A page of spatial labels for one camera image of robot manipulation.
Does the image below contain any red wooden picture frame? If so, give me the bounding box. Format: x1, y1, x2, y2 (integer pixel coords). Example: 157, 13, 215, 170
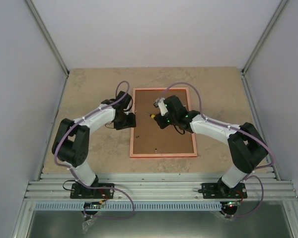
130, 87, 197, 159

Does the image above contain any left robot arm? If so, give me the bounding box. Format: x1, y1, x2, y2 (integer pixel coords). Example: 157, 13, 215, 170
52, 91, 136, 198

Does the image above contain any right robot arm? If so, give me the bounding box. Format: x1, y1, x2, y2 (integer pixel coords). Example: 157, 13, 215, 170
153, 95, 268, 198

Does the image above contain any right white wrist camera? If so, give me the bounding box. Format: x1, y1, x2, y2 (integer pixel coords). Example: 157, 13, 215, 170
153, 97, 168, 116

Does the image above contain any brown frame backing board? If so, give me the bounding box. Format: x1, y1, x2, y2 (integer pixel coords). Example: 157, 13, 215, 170
130, 88, 197, 158

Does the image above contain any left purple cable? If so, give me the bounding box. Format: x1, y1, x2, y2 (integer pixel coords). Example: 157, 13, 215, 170
54, 80, 136, 220

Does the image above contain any purple cable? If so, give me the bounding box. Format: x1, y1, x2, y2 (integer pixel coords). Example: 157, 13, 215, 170
54, 80, 136, 220
161, 82, 275, 219

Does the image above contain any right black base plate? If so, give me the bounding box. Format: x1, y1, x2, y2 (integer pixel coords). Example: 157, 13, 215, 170
198, 182, 248, 199

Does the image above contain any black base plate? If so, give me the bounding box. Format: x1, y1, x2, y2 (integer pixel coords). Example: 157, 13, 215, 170
70, 182, 115, 200
198, 182, 248, 199

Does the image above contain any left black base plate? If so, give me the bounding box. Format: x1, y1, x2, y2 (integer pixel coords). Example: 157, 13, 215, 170
70, 182, 115, 200

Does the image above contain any grey slotted cable duct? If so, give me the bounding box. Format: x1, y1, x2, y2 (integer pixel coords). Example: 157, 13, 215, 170
34, 201, 222, 211

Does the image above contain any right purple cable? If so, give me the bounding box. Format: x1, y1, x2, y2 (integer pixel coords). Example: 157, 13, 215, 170
161, 82, 275, 219

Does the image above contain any aluminium rail base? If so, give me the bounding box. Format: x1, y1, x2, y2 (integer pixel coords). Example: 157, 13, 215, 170
12, 168, 298, 238

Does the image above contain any left aluminium corner post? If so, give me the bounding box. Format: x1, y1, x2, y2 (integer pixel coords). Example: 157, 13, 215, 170
24, 0, 70, 77

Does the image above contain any aluminium corner post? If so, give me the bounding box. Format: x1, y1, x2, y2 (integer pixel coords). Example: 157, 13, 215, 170
241, 0, 290, 76
24, 0, 70, 77

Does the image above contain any right aluminium corner post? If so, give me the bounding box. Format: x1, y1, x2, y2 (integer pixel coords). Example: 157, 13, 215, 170
241, 0, 290, 76

